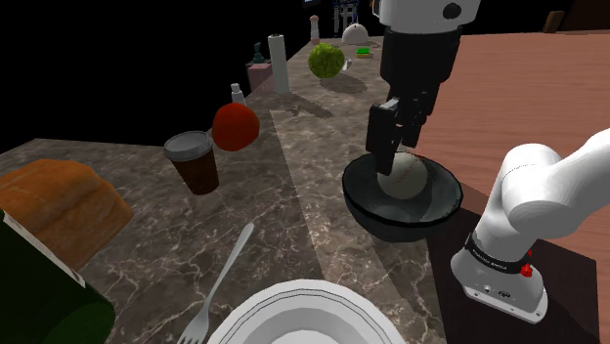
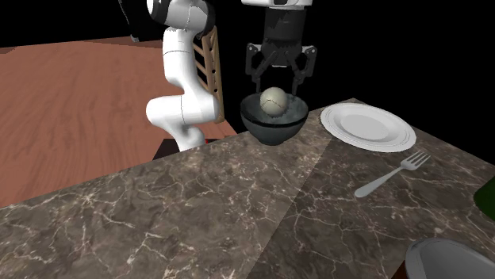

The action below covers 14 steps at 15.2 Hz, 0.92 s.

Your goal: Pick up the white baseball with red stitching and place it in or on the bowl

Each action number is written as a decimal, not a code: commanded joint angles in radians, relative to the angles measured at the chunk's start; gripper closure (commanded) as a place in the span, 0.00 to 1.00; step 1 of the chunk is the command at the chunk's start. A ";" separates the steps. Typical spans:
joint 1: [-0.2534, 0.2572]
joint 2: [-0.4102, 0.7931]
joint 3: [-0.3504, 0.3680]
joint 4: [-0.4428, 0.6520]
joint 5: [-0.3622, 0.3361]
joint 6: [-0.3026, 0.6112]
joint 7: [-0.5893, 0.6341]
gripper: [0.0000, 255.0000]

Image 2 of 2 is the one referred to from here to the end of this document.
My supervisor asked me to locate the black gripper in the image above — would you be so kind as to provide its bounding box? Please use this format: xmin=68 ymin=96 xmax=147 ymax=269
xmin=245 ymin=8 xmax=318 ymax=97

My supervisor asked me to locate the cream ball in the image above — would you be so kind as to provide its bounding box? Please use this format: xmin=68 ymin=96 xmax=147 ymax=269
xmin=259 ymin=86 xmax=290 ymax=118

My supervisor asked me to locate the dark grey bowl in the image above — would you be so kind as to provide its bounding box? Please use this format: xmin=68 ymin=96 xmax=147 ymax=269
xmin=240 ymin=92 xmax=310 ymax=147

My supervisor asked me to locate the white plate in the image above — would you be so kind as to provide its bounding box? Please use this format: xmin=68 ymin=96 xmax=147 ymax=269
xmin=319 ymin=101 xmax=418 ymax=153

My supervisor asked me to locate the silver fork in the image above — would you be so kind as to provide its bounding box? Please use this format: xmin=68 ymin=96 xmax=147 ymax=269
xmin=354 ymin=150 xmax=432 ymax=199

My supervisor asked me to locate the dark green round object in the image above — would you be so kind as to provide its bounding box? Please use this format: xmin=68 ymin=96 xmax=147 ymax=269
xmin=473 ymin=180 xmax=495 ymax=224

